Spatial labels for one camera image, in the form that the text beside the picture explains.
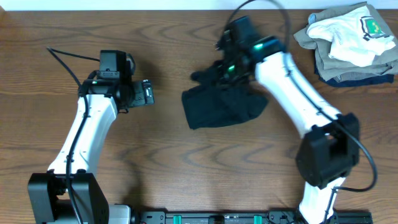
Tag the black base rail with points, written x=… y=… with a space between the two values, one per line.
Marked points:
x=283 y=216

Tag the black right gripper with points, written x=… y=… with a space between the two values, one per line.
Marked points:
x=221 y=79

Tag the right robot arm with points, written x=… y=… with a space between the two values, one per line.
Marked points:
x=329 y=148

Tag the black polo shirt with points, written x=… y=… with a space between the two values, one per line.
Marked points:
x=210 y=106

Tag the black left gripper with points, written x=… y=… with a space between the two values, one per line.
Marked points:
x=140 y=96

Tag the grey folded garment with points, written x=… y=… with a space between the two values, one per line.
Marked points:
x=387 y=62

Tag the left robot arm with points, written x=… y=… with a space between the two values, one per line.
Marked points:
x=69 y=192

